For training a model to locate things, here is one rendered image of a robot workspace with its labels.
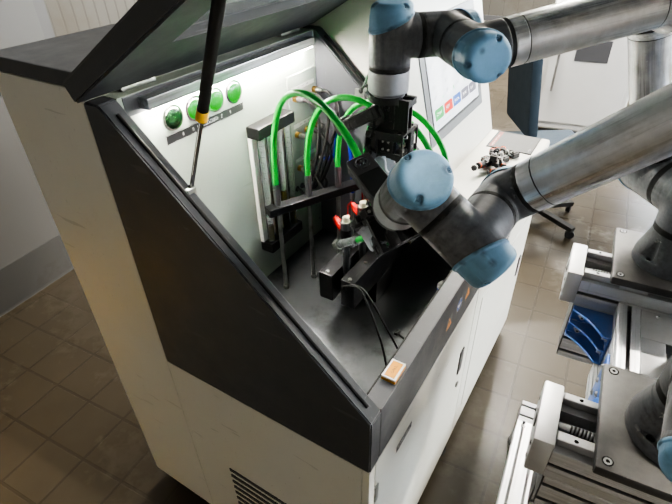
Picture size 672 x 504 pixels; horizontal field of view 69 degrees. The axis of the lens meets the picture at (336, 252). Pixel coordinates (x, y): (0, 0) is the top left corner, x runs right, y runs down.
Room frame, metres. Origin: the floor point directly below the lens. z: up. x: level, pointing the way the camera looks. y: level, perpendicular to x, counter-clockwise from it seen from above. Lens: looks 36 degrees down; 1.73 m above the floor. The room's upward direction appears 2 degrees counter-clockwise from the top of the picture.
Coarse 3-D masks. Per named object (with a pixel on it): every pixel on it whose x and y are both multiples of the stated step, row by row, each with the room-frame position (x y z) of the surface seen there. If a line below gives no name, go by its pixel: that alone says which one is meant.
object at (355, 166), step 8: (352, 160) 0.76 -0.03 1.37; (360, 160) 0.75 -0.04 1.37; (368, 160) 0.75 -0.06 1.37; (352, 168) 0.74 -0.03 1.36; (360, 168) 0.74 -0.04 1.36; (368, 168) 0.74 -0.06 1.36; (376, 168) 0.74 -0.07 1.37; (352, 176) 0.74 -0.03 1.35; (360, 176) 0.72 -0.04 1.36; (368, 176) 0.72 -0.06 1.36; (376, 176) 0.72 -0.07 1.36; (384, 176) 0.72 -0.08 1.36; (360, 184) 0.71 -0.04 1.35; (368, 184) 0.70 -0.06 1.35; (376, 184) 0.70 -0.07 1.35; (368, 192) 0.69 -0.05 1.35; (376, 192) 0.69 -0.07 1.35; (368, 200) 0.70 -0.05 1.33
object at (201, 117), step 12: (216, 0) 0.68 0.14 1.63; (216, 12) 0.68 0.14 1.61; (216, 24) 0.69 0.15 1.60; (216, 36) 0.69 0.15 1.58; (216, 48) 0.70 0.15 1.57; (204, 60) 0.71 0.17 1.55; (216, 60) 0.71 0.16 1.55; (204, 72) 0.71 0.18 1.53; (204, 84) 0.71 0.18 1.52; (204, 96) 0.72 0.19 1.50; (204, 108) 0.73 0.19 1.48; (204, 120) 0.73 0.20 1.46; (192, 168) 0.77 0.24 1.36; (192, 180) 0.77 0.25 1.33; (192, 192) 0.77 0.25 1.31
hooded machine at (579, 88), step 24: (600, 48) 3.93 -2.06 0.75; (624, 48) 3.87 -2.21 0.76; (552, 72) 4.05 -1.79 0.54; (576, 72) 3.98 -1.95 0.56; (600, 72) 3.91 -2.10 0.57; (624, 72) 3.85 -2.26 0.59; (552, 96) 4.03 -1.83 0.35; (576, 96) 3.96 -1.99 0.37; (600, 96) 3.89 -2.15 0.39; (624, 96) 3.83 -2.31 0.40; (552, 120) 4.01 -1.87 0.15; (576, 120) 3.94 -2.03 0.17
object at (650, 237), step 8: (656, 224) 0.89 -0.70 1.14; (648, 232) 0.91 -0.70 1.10; (656, 232) 0.88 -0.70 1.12; (664, 232) 0.87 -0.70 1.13; (640, 240) 0.91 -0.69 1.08; (648, 240) 0.89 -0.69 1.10; (656, 240) 0.87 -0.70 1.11; (664, 240) 0.86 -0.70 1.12; (640, 248) 0.89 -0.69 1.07; (648, 248) 0.88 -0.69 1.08; (656, 248) 0.87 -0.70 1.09; (664, 248) 0.85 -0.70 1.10; (632, 256) 0.90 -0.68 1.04; (640, 256) 0.88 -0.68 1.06; (648, 256) 0.87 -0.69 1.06; (656, 256) 0.85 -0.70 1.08; (664, 256) 0.84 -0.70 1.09; (640, 264) 0.87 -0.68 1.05; (648, 264) 0.85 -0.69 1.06; (656, 264) 0.84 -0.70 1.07; (664, 264) 0.83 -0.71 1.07; (648, 272) 0.85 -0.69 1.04; (656, 272) 0.84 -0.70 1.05; (664, 272) 0.83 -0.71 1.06
